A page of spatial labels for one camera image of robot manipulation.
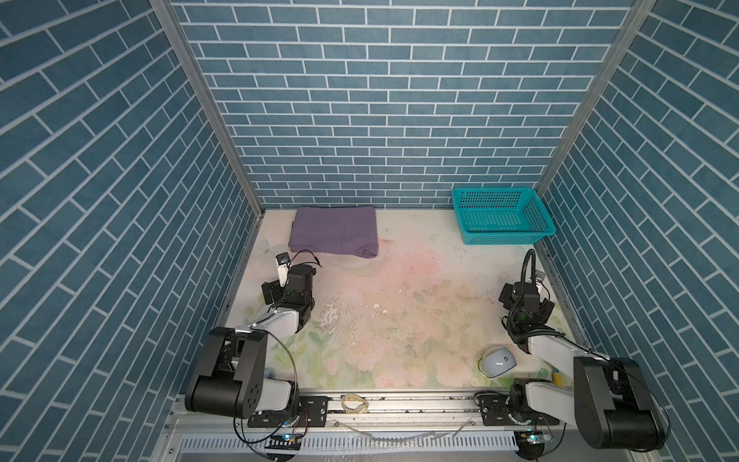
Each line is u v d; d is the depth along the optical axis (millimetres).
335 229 1146
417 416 738
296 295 707
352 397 767
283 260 776
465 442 738
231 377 428
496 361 752
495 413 735
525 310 685
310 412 737
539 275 768
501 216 1196
